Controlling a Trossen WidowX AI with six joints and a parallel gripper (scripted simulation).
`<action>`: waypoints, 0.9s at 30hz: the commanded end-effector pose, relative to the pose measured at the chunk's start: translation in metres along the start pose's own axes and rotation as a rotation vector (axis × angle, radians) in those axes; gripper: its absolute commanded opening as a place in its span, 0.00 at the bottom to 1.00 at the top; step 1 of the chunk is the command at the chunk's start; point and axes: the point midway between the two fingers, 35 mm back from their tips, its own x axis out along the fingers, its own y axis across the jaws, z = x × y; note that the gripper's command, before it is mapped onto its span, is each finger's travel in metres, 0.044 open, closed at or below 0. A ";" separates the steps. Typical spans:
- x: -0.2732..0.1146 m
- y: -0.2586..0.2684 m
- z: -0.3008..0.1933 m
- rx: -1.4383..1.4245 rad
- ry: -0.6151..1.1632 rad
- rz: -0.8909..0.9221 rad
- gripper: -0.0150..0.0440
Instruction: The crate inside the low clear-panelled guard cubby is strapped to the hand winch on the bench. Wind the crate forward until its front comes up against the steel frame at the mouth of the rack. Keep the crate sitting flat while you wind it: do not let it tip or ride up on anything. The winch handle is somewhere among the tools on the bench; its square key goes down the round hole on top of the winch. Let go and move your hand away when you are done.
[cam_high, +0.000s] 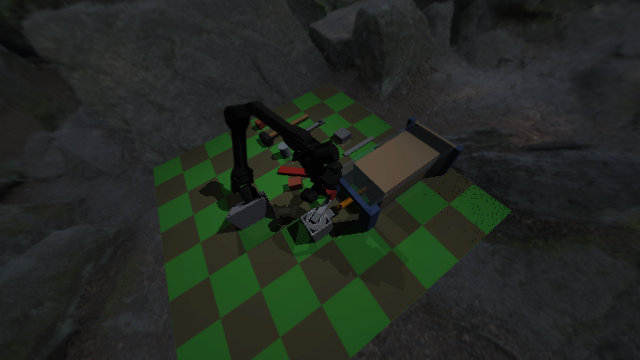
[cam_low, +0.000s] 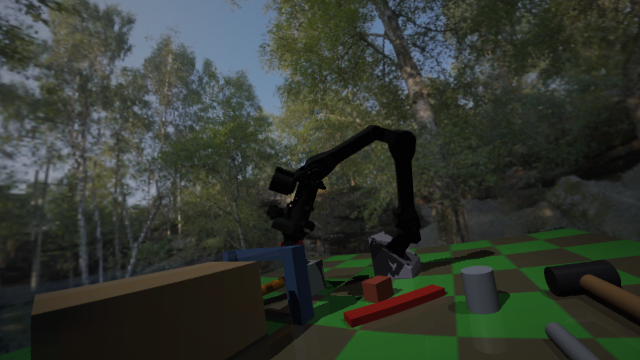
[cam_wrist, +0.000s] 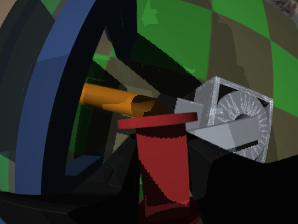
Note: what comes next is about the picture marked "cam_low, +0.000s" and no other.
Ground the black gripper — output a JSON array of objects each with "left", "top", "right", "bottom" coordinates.
[{"left": 271, "top": 198, "right": 315, "bottom": 247}]

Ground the black mallet with brown wooden handle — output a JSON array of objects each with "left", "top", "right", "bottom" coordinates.
[{"left": 544, "top": 260, "right": 640, "bottom": 321}]

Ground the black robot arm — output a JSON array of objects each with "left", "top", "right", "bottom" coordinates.
[{"left": 269, "top": 125, "right": 421, "bottom": 258}]

